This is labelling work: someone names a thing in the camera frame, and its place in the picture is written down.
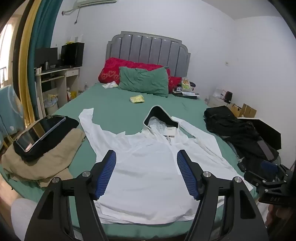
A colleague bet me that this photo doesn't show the black computer tower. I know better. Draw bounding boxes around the black computer tower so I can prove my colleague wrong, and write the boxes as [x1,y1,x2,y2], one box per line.
[61,42,84,66]

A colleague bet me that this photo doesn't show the light blue cloth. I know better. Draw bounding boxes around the light blue cloth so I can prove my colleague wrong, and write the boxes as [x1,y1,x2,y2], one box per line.
[0,85,25,149]

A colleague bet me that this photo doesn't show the beige clothes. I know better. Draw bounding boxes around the beige clothes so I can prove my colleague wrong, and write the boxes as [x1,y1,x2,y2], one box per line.
[1,128,86,188]

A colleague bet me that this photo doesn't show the black flat panel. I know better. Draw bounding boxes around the black flat panel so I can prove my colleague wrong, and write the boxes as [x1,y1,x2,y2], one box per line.
[238,117,282,149]

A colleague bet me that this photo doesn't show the red patterned pillow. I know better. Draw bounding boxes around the red patterned pillow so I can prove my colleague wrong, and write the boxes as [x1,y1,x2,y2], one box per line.
[98,57,183,94]

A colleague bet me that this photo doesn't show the black monitor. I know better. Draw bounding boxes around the black monitor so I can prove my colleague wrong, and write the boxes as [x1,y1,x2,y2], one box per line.
[35,47,58,70]

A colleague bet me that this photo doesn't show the green pillow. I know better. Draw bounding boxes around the green pillow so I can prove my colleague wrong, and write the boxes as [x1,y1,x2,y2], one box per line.
[118,66,169,98]

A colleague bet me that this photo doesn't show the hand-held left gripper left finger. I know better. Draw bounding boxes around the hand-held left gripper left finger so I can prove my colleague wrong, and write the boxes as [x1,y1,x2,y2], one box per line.
[24,149,117,241]

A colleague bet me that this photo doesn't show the trash bin with bag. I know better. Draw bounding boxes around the trash bin with bag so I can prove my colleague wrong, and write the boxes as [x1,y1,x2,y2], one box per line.
[43,94,58,115]

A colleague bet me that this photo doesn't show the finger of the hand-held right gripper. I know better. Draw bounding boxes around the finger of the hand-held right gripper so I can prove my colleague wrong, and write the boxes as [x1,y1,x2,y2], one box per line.
[260,161,286,178]
[244,170,279,187]

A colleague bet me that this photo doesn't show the person's leg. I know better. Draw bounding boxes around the person's leg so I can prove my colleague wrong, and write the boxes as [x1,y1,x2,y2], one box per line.
[10,198,38,241]

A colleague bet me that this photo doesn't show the black clothes pile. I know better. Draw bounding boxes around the black clothes pile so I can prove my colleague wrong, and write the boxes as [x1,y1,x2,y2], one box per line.
[203,105,281,173]

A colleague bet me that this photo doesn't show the grey padded headboard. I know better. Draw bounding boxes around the grey padded headboard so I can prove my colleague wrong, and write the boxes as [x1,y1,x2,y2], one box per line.
[106,31,191,78]

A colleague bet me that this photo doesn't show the white hooded shirt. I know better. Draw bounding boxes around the white hooded shirt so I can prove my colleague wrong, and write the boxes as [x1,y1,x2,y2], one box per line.
[79,105,253,225]

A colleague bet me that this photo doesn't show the tablet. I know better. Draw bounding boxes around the tablet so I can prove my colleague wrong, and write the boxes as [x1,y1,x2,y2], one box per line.
[17,115,66,153]

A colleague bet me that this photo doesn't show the air conditioner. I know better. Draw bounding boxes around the air conditioner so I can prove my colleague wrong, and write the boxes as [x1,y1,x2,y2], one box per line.
[73,0,117,9]

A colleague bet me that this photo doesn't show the black folded cloth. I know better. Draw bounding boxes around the black folded cloth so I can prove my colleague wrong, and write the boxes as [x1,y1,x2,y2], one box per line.
[13,115,80,162]

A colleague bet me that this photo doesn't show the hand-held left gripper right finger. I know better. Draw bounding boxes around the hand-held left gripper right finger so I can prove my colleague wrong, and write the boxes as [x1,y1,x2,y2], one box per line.
[177,149,270,241]

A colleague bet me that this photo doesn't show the air conditioner pipe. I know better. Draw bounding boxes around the air conditioner pipe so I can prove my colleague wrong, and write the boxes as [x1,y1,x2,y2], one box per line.
[62,5,81,25]

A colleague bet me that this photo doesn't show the white computer desk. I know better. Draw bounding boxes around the white computer desk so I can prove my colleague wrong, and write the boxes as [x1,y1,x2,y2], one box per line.
[34,66,81,116]

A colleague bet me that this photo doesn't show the person's right hand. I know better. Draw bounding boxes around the person's right hand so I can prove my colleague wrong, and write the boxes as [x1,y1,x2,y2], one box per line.
[266,205,292,232]

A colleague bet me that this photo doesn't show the cardboard box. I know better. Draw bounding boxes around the cardboard box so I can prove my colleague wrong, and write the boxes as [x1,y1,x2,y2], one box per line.
[228,103,257,118]

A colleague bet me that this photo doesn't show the yellow curtain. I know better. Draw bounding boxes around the yellow curtain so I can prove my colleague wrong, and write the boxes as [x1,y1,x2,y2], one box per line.
[18,0,43,126]

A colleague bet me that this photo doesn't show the bed with green sheet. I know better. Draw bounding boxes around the bed with green sheet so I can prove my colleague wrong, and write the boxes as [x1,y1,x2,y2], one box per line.
[0,82,259,235]

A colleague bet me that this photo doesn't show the teal curtain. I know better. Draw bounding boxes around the teal curtain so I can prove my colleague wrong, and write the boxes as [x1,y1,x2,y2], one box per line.
[27,0,64,121]

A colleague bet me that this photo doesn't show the green snack bag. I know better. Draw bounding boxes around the green snack bag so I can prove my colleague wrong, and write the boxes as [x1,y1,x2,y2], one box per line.
[181,78,193,91]

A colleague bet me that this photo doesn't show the white box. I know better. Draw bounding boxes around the white box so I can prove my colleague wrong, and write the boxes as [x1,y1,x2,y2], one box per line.
[213,88,226,99]

